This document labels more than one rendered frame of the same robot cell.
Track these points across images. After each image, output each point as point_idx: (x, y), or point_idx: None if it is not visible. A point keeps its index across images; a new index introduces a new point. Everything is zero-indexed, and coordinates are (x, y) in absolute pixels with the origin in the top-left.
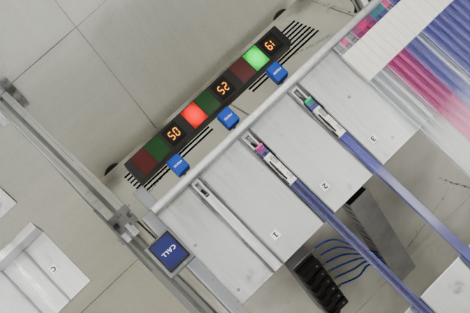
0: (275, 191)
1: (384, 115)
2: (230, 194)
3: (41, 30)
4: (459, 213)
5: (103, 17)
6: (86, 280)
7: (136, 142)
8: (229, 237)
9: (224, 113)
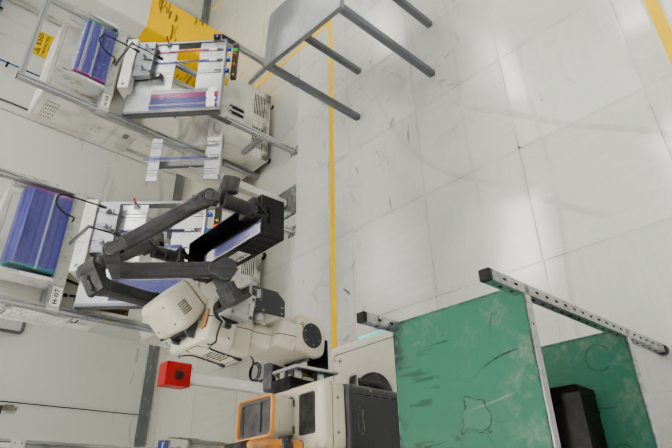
0: (187, 226)
1: None
2: (195, 218)
3: (297, 249)
4: None
5: (290, 269)
6: (203, 178)
7: (265, 266)
8: None
9: (209, 229)
